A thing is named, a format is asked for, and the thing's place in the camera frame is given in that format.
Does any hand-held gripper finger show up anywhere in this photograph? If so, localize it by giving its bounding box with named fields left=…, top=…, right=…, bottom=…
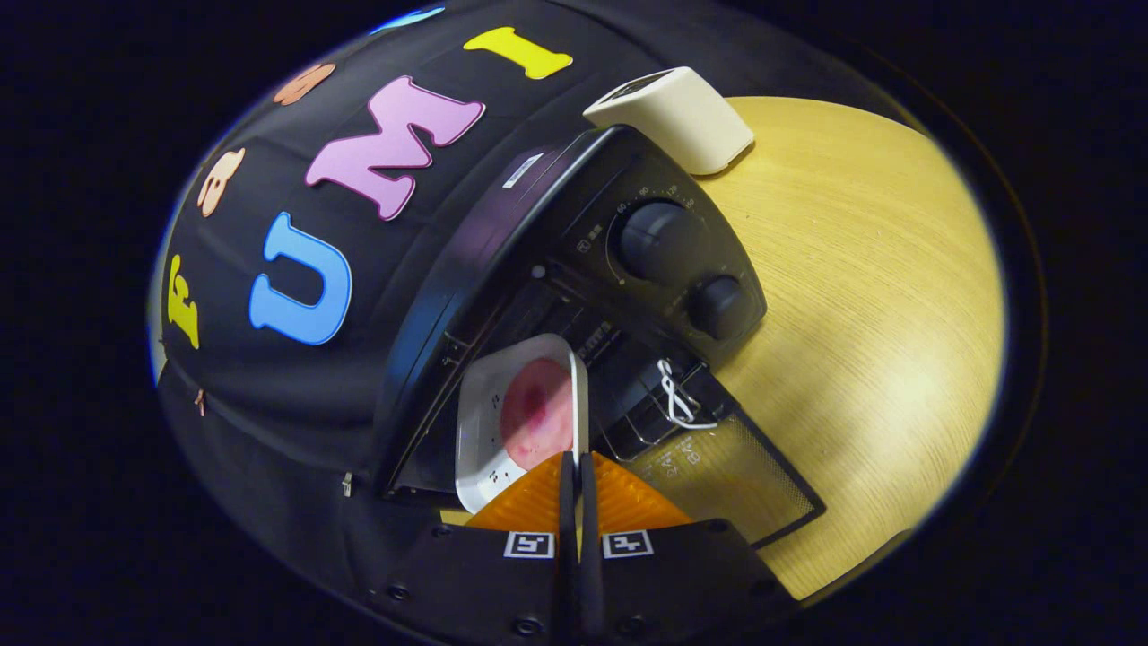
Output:
left=578, top=451, right=804, bottom=642
left=359, top=451, right=579, bottom=642

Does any round pink pastry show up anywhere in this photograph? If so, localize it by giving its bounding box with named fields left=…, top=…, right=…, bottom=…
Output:
left=500, top=357, right=575, bottom=472

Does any white square plate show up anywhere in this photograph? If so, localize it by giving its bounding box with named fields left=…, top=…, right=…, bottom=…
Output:
left=455, top=333, right=590, bottom=514

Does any black toaster oven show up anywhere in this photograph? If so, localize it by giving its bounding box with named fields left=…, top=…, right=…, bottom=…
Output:
left=370, top=124, right=828, bottom=550

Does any white pop-up toaster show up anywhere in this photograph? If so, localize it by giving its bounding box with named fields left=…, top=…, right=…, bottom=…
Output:
left=583, top=65, right=756, bottom=177

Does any white string tie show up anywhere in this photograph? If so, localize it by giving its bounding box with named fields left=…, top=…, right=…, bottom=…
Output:
left=657, top=359, right=718, bottom=432

